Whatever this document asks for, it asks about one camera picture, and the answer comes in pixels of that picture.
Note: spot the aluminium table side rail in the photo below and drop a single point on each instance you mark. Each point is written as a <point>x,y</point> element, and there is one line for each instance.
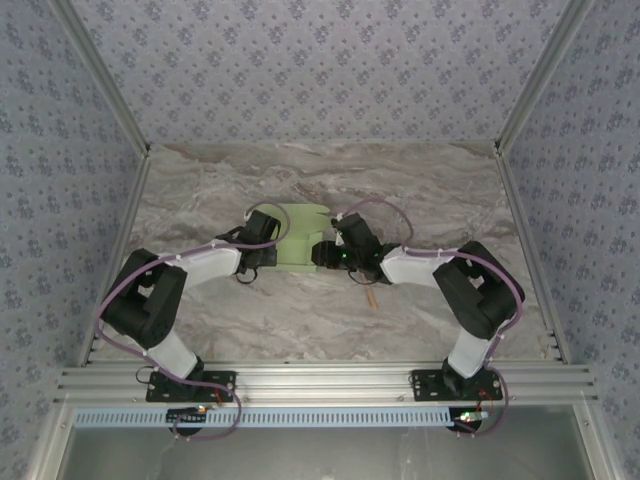
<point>126,225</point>
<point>522,225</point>

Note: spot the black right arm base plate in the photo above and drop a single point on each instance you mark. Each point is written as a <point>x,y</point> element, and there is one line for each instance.
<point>425,385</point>

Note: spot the thin wooden stick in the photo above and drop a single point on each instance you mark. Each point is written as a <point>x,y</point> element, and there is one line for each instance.
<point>372,298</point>

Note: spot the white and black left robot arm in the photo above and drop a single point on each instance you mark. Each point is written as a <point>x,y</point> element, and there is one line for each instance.
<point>210,265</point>

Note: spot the light green paper box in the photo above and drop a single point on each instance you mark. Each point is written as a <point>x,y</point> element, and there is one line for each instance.
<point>297,245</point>

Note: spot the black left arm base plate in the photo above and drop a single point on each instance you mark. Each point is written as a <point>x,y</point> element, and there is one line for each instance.
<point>225,385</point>

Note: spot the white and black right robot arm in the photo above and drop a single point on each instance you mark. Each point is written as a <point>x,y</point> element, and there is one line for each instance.
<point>410,267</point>

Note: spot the grey metal panel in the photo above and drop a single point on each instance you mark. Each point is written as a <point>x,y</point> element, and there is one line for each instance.
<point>320,455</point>

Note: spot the aluminium mounting rail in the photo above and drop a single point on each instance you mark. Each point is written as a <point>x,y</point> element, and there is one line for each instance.
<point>325,382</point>

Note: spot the small black controller board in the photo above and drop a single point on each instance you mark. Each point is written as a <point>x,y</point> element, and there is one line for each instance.
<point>467,417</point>
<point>187,416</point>

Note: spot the aluminium frame post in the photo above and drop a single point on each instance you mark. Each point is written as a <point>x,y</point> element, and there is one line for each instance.
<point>106,75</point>
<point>540,75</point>

